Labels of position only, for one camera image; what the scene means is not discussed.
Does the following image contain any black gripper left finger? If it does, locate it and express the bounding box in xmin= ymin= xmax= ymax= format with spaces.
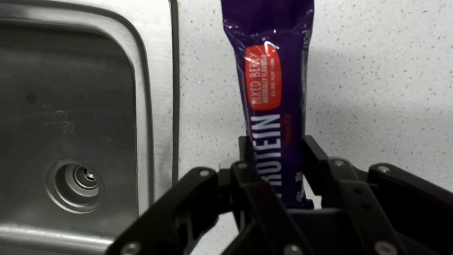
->
xmin=104 ymin=135 xmax=308 ymax=255

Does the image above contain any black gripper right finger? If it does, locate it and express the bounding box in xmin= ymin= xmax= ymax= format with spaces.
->
xmin=299 ymin=135 xmax=453 ymax=255

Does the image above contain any purple protein bar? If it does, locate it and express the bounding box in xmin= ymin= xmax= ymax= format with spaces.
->
xmin=219 ymin=0 xmax=316 ymax=210

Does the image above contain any round sink drain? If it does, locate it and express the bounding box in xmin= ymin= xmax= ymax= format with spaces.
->
xmin=43 ymin=157 xmax=103 ymax=215

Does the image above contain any stainless steel double sink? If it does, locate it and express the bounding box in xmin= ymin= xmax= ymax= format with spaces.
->
xmin=0 ymin=0 xmax=181 ymax=255

